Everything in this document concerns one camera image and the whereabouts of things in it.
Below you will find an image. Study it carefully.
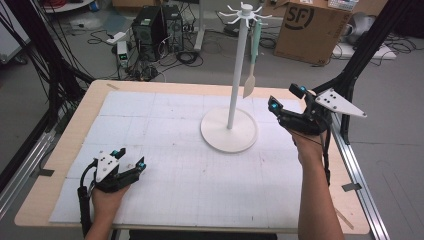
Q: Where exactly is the power supply with green display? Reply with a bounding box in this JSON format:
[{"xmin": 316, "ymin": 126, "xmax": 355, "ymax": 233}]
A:
[{"xmin": 116, "ymin": 40, "xmax": 130, "ymax": 68}]

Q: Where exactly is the green-handled beige spatula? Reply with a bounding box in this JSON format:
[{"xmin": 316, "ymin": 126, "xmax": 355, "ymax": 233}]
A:
[{"xmin": 242, "ymin": 19, "xmax": 264, "ymax": 100}]

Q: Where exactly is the thin wooden stick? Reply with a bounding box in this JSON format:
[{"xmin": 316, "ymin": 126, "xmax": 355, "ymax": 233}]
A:
[{"xmin": 334, "ymin": 207, "xmax": 355, "ymax": 231}]

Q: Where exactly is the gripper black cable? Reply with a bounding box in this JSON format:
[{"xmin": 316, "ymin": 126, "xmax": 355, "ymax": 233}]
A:
[
  {"xmin": 320, "ymin": 128, "xmax": 333, "ymax": 187},
  {"xmin": 76, "ymin": 159, "xmax": 98, "ymax": 238}
]

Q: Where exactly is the coiled black floor cable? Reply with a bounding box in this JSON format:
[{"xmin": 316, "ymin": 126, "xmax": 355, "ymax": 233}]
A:
[{"xmin": 175, "ymin": 49, "xmax": 205, "ymax": 68}]

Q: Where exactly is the person's left hand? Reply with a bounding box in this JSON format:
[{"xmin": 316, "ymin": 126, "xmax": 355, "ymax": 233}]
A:
[{"xmin": 91, "ymin": 184, "xmax": 131, "ymax": 217}]

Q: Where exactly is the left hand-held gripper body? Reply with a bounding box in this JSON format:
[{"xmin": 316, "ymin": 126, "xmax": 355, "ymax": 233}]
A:
[{"xmin": 94, "ymin": 151, "xmax": 142, "ymax": 194}]

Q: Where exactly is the slim black computer tower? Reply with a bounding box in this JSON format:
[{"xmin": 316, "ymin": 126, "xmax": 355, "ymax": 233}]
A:
[{"xmin": 162, "ymin": 4, "xmax": 185, "ymax": 53}]

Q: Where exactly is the white grid mat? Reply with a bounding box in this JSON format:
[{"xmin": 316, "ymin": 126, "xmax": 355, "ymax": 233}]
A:
[{"xmin": 49, "ymin": 90, "xmax": 340, "ymax": 232}]

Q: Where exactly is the person's right hand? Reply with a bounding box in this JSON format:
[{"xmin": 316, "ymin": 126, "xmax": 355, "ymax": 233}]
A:
[{"xmin": 289, "ymin": 129, "xmax": 329, "ymax": 167}]

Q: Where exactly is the black frame with cables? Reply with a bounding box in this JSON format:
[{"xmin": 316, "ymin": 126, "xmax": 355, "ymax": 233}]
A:
[{"xmin": 0, "ymin": 0, "xmax": 97, "ymax": 135}]

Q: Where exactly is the brown cardboard box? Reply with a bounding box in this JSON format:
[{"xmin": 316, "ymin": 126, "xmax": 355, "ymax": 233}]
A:
[{"xmin": 273, "ymin": 0, "xmax": 355, "ymax": 66}]

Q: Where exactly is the white rounded device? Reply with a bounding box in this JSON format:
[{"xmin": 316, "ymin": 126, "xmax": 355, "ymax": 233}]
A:
[{"xmin": 341, "ymin": 12, "xmax": 377, "ymax": 46}]

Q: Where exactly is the white hook stand rack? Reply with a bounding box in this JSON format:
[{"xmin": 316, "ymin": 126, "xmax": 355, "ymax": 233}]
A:
[{"xmin": 200, "ymin": 1, "xmax": 273, "ymax": 154}]

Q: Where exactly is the white flat board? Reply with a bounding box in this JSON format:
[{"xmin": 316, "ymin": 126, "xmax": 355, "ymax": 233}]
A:
[{"xmin": 331, "ymin": 42, "xmax": 398, "ymax": 61}]

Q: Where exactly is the white power strip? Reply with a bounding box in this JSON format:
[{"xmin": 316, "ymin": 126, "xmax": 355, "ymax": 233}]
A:
[{"xmin": 105, "ymin": 31, "xmax": 128, "ymax": 46}]

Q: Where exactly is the black metal frame strut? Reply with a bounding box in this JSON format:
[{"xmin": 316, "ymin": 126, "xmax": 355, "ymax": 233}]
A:
[{"xmin": 312, "ymin": 0, "xmax": 415, "ymax": 146}]

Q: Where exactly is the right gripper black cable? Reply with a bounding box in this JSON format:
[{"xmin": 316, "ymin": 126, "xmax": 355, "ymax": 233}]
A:
[{"xmin": 320, "ymin": 128, "xmax": 333, "ymax": 187}]

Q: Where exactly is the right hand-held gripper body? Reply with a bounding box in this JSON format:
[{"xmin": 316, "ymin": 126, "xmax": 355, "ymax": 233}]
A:
[{"xmin": 277, "ymin": 87, "xmax": 368, "ymax": 136}]

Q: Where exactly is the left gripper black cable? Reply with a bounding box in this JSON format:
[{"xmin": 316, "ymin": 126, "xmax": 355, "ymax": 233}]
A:
[{"xmin": 76, "ymin": 159, "xmax": 98, "ymax": 238}]

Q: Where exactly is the large black computer tower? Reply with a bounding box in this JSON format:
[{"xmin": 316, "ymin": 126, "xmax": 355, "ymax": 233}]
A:
[{"xmin": 131, "ymin": 5, "xmax": 168, "ymax": 63}]

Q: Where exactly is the aluminium rail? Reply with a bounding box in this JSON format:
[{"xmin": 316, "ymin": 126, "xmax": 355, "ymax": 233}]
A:
[
  {"xmin": 329, "ymin": 111, "xmax": 392, "ymax": 240},
  {"xmin": 0, "ymin": 128, "xmax": 58, "ymax": 221}
]

